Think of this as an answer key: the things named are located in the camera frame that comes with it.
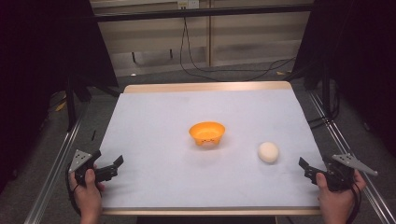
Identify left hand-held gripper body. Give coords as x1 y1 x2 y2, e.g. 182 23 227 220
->
68 149 103 188

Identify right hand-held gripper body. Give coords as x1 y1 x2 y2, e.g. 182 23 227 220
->
322 152 379 192

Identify person's right hand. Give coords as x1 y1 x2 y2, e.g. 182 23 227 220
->
315 169 367 217

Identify person's left hand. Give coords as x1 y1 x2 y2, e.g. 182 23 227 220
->
68 168 106 217

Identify white round bun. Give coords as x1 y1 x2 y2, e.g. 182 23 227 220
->
257 141 280 164

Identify black metal stand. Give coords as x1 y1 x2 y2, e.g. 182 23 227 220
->
64 76 78 133
320 60 333 119

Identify white table mat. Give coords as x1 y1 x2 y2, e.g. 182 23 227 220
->
99 89 327 210

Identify black curtain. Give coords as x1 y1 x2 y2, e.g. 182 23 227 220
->
0 0 120 195
290 0 396 158

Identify orange plastic bowl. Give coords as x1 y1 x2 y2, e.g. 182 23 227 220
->
188 120 227 148

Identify black horizontal bar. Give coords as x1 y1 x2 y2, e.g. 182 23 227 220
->
92 3 315 23

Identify aluminium rail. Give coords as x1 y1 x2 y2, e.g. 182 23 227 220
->
22 102 92 224
306 89 396 224

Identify left hand-held gripper black cable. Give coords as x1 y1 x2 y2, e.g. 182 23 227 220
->
64 162 82 217

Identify hand-held gripper black cable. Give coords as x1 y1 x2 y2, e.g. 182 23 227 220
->
346 182 363 224
64 162 82 217

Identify right hand-held gripper black cable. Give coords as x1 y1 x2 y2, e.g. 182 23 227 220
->
346 182 363 224

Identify black wall cable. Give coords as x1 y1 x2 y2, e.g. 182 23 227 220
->
178 16 297 83

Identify white wall socket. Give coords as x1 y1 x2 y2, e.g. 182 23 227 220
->
177 0 201 10

